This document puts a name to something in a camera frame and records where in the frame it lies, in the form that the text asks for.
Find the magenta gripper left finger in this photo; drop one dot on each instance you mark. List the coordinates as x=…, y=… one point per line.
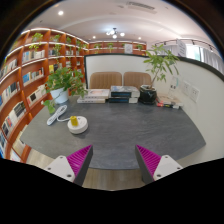
x=73, y=167

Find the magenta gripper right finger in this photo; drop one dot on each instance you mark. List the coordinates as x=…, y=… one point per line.
x=154, y=167

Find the yellow charger plug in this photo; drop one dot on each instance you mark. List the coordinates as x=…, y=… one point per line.
x=74, y=120

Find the white round socket base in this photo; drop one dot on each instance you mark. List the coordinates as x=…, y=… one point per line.
x=82, y=125

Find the white power strip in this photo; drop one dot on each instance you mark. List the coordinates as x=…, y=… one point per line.
x=61, y=110

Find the left stack of books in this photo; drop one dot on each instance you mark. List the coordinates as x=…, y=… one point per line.
x=95, y=96

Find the stack of books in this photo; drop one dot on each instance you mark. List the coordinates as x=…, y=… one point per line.
x=95, y=96
x=124, y=94

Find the right stack of books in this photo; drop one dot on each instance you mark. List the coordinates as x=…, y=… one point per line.
x=124, y=94

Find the green plant in white pot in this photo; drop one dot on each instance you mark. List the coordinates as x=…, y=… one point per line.
x=64, y=80

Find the orange wooden bookshelf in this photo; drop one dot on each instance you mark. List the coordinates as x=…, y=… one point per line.
x=34, y=55

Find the right brown chair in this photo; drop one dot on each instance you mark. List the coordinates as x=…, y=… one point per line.
x=136, y=79

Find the brown chair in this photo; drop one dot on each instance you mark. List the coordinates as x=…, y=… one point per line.
x=136, y=79
x=105, y=80

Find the left brown chair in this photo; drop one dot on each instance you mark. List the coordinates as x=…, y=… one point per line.
x=105, y=80

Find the tall plant in black pot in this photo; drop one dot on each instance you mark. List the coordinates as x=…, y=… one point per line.
x=161, y=61

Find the ceiling chandelier lamp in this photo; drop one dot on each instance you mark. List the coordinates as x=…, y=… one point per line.
x=115, y=34

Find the small items by wall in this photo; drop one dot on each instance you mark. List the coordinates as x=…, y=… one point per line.
x=165, y=101

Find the white wall sockets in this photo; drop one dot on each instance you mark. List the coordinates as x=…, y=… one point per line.
x=190, y=91

